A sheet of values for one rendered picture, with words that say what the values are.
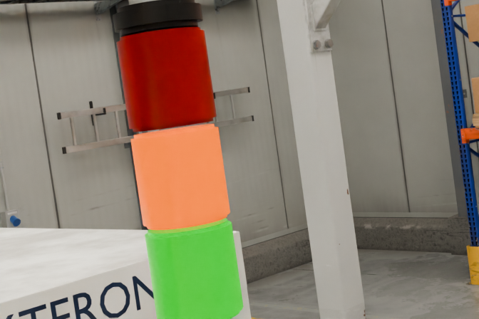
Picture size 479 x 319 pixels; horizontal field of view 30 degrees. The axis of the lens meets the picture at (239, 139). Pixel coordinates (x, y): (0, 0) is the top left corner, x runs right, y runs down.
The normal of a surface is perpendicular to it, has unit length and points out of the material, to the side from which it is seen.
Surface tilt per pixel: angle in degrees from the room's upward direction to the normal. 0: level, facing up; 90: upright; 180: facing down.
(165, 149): 90
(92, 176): 90
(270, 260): 89
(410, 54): 90
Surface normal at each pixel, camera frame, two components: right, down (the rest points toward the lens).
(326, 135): 0.71, -0.06
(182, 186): 0.14, 0.04
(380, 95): -0.72, 0.14
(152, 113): -0.37, 0.10
